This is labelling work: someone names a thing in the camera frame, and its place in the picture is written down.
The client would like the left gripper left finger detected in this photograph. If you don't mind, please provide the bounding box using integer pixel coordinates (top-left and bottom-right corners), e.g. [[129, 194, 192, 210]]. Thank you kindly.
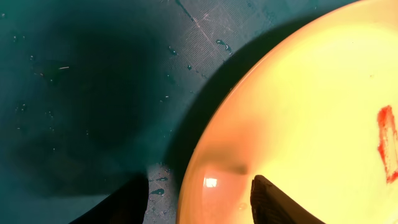
[[70, 173, 149, 224]]

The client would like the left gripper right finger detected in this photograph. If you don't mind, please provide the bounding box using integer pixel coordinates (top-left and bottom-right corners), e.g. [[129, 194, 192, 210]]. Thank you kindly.
[[250, 175, 324, 224]]

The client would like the yellow plate with smear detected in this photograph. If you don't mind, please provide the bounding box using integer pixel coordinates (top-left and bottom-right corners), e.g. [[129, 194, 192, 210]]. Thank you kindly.
[[177, 0, 397, 223]]

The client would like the teal plastic tray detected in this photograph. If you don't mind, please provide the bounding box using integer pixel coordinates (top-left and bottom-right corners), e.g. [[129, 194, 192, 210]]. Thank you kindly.
[[1, 0, 345, 223]]

